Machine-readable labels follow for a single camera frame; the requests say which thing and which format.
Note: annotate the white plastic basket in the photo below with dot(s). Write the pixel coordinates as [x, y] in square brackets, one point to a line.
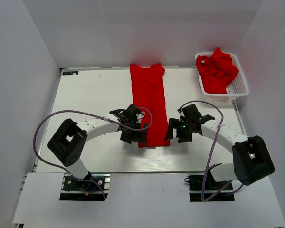
[237, 88]

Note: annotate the red shirts pile in basket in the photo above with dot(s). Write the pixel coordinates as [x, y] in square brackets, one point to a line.
[217, 71]

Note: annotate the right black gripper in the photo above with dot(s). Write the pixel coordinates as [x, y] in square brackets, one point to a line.
[175, 123]

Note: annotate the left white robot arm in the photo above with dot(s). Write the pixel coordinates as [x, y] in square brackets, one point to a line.
[68, 141]

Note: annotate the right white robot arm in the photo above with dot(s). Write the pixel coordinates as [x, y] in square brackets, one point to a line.
[251, 159]

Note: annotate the red t shirt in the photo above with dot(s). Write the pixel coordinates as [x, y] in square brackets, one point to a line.
[148, 92]

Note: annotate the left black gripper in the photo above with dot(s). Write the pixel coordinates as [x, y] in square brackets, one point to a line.
[138, 136]

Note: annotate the blue label sticker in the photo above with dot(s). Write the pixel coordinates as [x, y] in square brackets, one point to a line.
[66, 73]

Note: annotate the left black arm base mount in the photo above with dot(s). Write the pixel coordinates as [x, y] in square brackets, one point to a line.
[73, 190]

